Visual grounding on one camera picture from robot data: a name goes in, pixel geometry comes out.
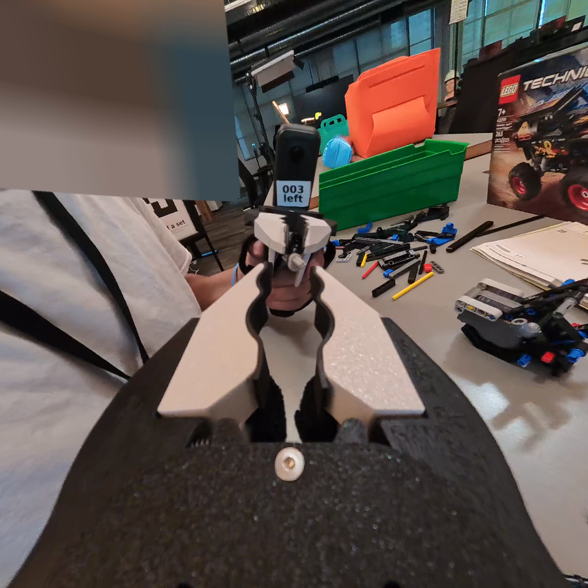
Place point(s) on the light blue ball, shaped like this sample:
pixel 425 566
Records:
pixel 335 154

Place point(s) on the yellow axle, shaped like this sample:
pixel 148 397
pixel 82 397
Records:
pixel 413 285

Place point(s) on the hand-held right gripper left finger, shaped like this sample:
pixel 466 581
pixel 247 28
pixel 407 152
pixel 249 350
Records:
pixel 216 358

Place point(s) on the small teal bag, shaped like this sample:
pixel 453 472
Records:
pixel 333 131

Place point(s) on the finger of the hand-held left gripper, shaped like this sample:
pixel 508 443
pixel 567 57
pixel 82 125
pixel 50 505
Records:
pixel 271 232
pixel 317 234

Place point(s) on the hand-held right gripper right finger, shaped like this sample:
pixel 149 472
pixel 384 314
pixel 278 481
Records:
pixel 367 363

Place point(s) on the orange folded box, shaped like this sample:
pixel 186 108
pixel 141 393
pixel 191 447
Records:
pixel 390 92

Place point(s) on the hanging paper note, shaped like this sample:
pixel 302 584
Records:
pixel 458 11

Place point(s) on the building instruction booklet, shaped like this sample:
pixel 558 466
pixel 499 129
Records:
pixel 542 257

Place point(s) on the pile of plastic beams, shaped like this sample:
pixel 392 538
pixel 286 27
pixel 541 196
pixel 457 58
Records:
pixel 395 257

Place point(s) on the partly built toy vehicle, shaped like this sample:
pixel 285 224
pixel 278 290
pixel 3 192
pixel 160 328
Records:
pixel 505 321

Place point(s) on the small grey axle piece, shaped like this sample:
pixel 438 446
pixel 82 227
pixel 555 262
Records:
pixel 297 262

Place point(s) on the person's left hand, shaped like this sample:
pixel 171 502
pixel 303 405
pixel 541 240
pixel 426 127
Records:
pixel 289 298

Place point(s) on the long black beam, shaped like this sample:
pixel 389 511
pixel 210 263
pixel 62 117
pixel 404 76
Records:
pixel 468 237

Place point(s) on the person's left forearm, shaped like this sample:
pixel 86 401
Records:
pixel 206 287

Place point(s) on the grey box-shaped fixture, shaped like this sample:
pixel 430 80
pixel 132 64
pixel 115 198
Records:
pixel 273 73

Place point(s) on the toy truck box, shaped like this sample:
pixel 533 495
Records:
pixel 542 151

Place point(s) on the blue wristband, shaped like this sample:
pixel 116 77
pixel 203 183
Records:
pixel 235 274

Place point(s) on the green plastic bin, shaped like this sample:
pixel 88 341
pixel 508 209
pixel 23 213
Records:
pixel 390 193

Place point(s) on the thin black axle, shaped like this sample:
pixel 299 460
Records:
pixel 510 225

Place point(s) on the white sign on easel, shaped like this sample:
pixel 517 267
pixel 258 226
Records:
pixel 177 225

